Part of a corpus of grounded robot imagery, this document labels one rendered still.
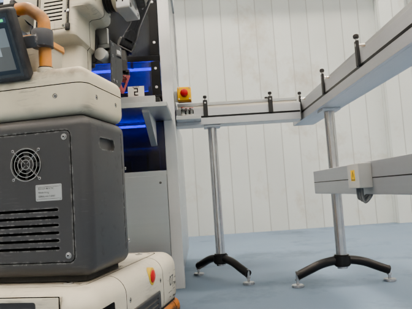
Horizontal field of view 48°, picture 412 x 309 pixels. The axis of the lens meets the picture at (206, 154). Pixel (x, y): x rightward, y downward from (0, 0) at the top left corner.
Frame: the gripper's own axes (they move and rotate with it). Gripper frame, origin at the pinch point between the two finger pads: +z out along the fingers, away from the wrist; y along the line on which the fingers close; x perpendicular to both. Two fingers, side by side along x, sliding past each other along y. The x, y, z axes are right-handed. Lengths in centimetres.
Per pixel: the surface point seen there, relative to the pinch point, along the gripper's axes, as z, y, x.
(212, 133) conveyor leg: 19, 20, -49
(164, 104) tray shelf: 13.4, -27.8, -14.6
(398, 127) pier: -12, 210, -321
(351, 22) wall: -140, 227, -288
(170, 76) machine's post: -10.0, 10.0, -25.8
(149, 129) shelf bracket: 20.0, -5.2, -11.3
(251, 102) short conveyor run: 4, 13, -71
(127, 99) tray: 9.4, -20.9, 0.1
